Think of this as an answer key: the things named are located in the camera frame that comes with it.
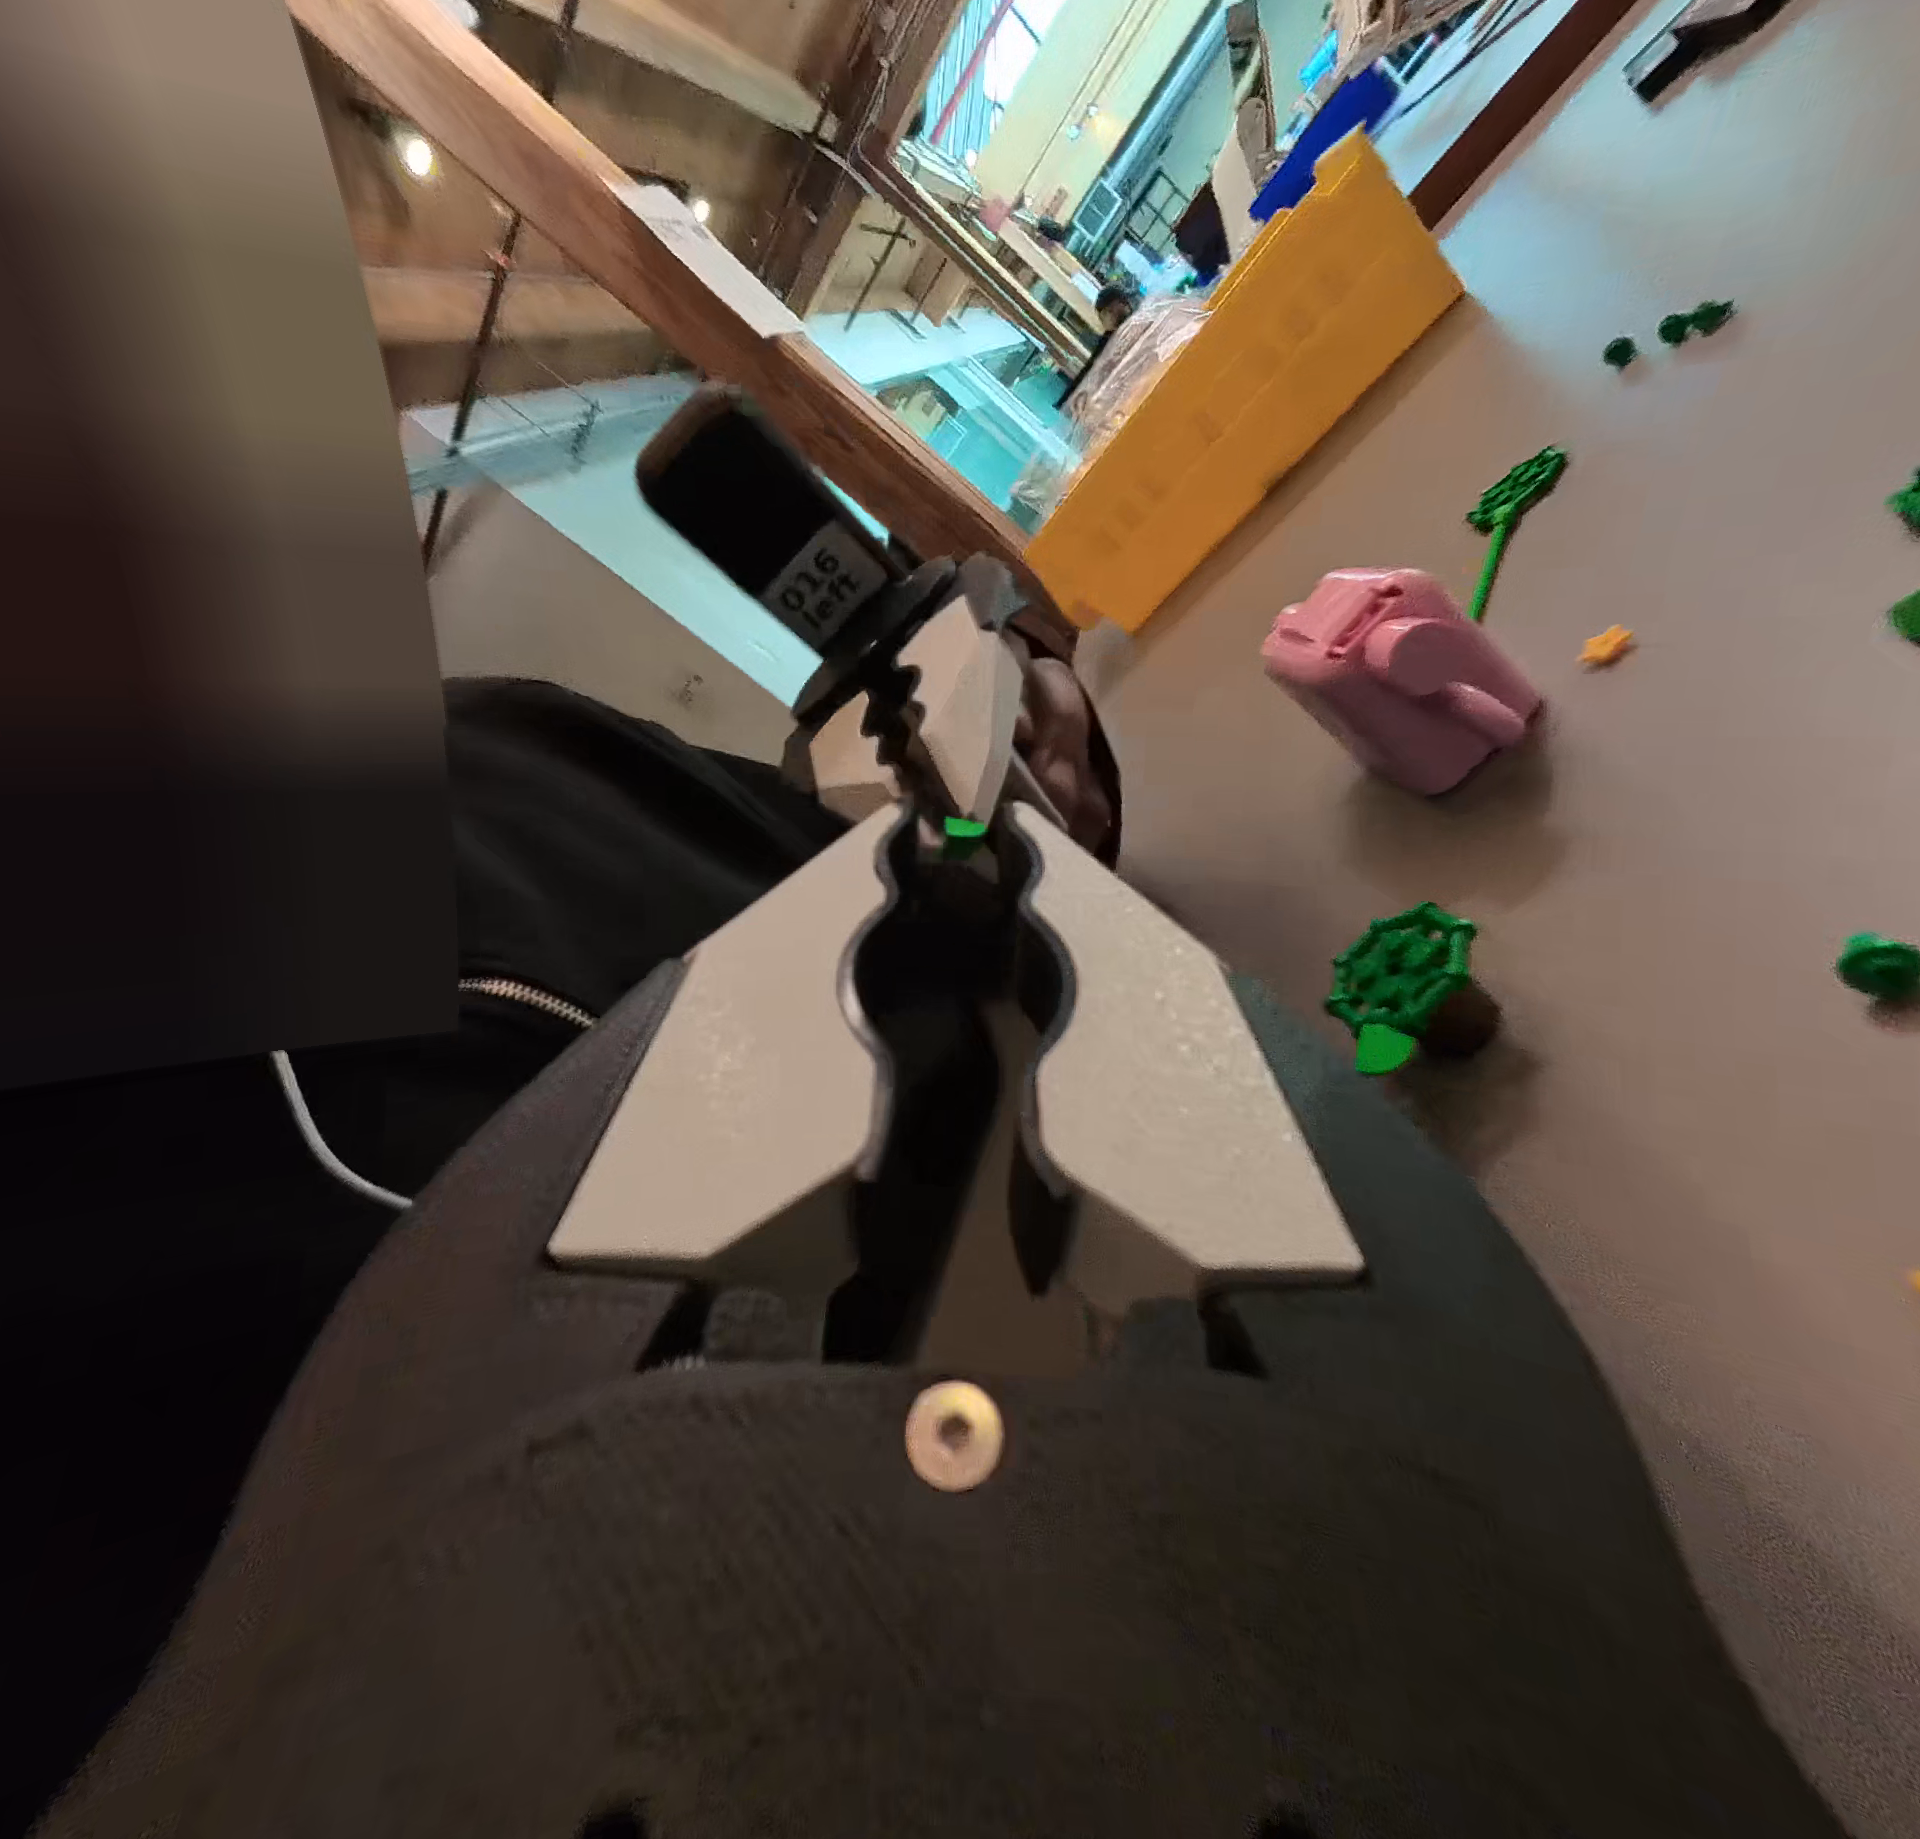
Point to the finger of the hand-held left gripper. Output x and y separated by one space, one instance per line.
840 765
976 699

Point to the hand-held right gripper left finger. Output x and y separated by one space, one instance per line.
721 1120

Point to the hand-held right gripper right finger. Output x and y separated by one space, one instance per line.
1185 1120

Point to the green web plant assembly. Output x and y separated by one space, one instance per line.
1403 961

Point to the person's left hand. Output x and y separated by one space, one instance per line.
1072 750

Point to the person's black jacket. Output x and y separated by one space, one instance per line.
630 850

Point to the paper sign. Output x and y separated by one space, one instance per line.
712 257

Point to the clear plastic bags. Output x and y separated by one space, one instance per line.
1140 355

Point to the yellow plastic bin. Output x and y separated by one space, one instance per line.
1245 400

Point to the pink brick watering can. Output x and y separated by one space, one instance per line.
1395 684

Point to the green flat stem piece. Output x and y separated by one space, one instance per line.
1518 489

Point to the yellow star brick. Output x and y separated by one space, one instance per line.
1605 649

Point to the blue plastic bin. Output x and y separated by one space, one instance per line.
1335 139

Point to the green round plate brick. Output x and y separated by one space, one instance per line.
1907 503

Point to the small black flat device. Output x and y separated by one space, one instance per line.
1711 25

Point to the wooden post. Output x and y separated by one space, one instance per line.
601 204

